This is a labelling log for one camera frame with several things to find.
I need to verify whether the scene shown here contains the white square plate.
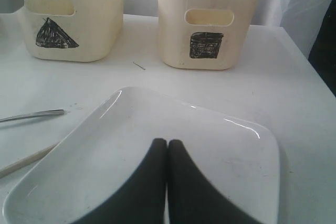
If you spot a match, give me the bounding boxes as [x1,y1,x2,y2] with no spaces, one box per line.
[3,87,280,223]

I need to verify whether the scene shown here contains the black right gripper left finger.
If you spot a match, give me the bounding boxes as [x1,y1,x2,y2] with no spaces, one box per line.
[74,138,167,223]

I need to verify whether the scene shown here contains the cream bin with square mark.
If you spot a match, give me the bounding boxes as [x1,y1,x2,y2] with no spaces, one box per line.
[157,0,258,70]

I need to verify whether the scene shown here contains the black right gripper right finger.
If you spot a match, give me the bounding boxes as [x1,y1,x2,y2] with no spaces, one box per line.
[167,140,259,223]

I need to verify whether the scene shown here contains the light wooden chopstick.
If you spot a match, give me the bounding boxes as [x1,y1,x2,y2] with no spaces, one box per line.
[0,143,58,179]

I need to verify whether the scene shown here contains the stainless steel fork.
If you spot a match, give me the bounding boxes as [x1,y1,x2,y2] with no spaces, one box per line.
[0,109,65,123]

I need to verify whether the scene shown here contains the cream bin with triangle mark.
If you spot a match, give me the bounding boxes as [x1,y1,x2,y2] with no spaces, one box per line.
[17,0,123,62]

